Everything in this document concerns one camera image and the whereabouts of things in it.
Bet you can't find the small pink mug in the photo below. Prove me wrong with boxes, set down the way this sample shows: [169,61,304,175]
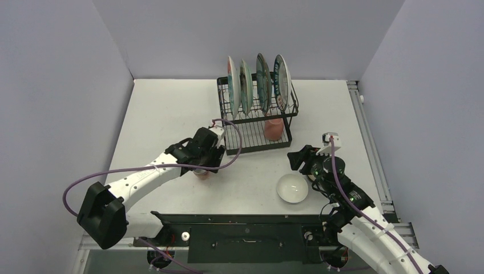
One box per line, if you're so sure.
[193,170,209,180]

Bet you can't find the large pink mug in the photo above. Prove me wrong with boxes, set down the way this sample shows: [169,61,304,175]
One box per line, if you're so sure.
[264,118,284,141]

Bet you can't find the black wire dish rack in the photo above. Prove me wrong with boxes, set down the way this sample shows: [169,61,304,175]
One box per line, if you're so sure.
[216,74,299,155]

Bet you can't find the red and blue plate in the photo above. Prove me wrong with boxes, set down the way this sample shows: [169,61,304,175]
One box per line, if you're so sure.
[227,56,241,119]

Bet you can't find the light teal flower plate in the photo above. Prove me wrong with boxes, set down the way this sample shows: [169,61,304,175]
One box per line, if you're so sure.
[240,59,253,115]

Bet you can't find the blue glazed plate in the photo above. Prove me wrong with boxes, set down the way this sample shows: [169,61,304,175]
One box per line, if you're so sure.
[256,53,272,116]

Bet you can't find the green rimmed white plate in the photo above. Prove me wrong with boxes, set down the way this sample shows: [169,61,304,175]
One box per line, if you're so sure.
[273,54,292,112]

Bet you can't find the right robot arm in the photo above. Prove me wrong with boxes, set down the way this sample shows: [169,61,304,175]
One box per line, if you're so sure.
[287,145,448,273]

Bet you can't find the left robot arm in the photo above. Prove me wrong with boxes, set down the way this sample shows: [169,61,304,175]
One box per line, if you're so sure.
[76,126,225,249]

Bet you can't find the white bowl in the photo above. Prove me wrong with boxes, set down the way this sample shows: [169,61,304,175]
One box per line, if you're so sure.
[276,174,309,204]

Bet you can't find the black base panel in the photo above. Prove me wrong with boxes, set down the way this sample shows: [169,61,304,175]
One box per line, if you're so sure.
[144,212,350,264]

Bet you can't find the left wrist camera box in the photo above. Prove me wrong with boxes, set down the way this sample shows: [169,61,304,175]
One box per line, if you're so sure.
[209,122,226,147]

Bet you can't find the aluminium rail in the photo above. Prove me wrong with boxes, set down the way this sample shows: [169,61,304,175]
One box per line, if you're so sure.
[346,80,419,250]

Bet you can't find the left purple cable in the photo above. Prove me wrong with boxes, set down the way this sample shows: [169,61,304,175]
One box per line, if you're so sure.
[62,118,243,218]

